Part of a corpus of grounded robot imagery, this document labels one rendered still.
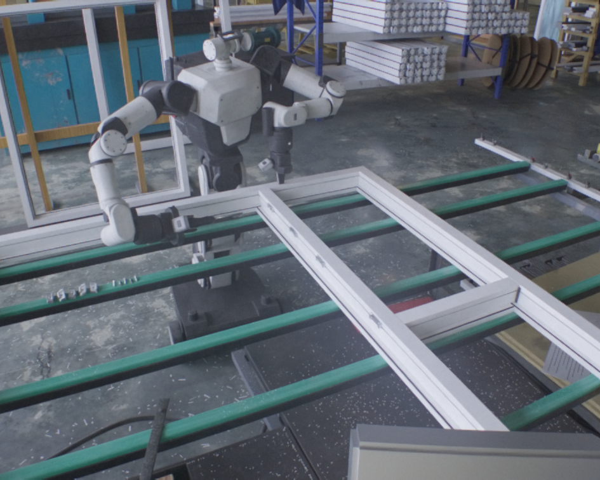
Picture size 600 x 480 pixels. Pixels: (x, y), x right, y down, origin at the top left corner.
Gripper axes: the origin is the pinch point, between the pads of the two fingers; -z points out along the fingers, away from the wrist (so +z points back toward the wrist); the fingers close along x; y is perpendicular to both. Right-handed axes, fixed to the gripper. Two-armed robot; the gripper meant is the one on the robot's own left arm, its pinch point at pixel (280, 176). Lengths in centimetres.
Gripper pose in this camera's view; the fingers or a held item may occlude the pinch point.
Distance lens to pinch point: 193.9
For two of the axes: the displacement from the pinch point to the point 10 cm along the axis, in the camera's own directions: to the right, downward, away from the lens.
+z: 0.0, -8.7, -5.0
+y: -9.1, 2.1, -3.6
